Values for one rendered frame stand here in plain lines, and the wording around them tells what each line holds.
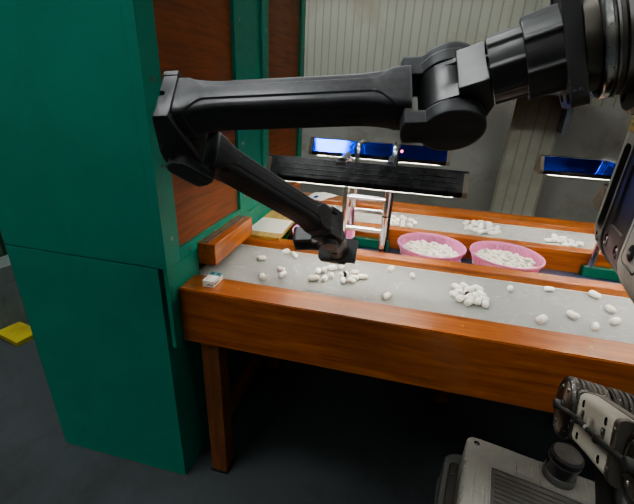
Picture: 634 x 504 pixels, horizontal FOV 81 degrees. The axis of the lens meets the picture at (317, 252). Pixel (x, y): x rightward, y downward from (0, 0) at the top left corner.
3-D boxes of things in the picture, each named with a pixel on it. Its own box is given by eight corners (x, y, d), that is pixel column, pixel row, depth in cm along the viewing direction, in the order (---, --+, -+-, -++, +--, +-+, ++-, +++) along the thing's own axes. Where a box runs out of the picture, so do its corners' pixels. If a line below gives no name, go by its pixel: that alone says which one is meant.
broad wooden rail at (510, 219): (649, 272, 179) (665, 237, 172) (289, 227, 214) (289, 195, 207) (635, 262, 190) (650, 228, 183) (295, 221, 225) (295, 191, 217)
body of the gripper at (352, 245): (322, 237, 104) (318, 228, 97) (358, 242, 102) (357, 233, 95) (318, 260, 102) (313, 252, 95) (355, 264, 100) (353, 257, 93)
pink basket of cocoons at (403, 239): (474, 280, 142) (480, 257, 138) (408, 281, 138) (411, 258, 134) (443, 252, 166) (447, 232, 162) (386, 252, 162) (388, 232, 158)
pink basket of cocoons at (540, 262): (548, 297, 132) (556, 273, 128) (469, 286, 137) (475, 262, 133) (527, 266, 156) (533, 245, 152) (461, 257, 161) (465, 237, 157)
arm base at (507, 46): (590, 104, 36) (579, -36, 33) (498, 127, 40) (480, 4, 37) (576, 103, 43) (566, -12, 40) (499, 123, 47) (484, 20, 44)
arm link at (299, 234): (336, 243, 82) (338, 208, 85) (286, 243, 84) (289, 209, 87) (341, 261, 93) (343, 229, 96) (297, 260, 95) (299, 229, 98)
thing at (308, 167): (466, 199, 108) (472, 174, 105) (264, 178, 120) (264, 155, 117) (463, 192, 115) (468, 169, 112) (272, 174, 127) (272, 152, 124)
